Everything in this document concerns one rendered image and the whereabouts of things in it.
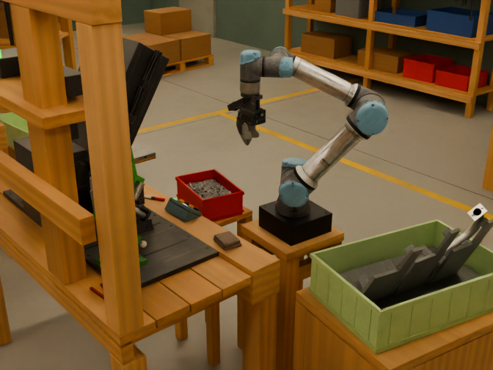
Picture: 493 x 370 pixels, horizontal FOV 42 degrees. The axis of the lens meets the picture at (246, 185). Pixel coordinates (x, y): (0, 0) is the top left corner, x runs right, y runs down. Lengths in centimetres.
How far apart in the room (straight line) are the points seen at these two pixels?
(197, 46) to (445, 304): 730
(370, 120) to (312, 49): 654
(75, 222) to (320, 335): 99
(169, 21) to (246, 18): 182
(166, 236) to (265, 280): 46
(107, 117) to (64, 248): 69
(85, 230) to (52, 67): 53
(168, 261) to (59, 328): 141
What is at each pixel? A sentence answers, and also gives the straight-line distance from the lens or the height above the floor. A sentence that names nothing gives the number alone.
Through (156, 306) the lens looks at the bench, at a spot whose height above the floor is 88.
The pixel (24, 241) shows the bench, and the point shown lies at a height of 88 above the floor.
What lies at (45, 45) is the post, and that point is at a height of 173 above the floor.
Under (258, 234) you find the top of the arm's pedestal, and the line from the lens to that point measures 272.
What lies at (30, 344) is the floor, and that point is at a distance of 366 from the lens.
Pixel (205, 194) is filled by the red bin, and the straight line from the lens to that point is 300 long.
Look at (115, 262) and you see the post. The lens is 197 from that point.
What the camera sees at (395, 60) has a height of 42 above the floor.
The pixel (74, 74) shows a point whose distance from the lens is 216.
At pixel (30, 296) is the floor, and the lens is 405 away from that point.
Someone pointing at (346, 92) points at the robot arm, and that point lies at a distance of 249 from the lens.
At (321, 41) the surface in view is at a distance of 874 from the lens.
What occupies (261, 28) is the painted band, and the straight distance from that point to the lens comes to 1042.
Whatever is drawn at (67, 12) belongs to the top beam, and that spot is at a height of 187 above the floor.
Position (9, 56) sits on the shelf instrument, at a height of 162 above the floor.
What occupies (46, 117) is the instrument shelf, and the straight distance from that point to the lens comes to 205.
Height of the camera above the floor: 214
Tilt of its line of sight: 24 degrees down
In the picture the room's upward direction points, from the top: straight up
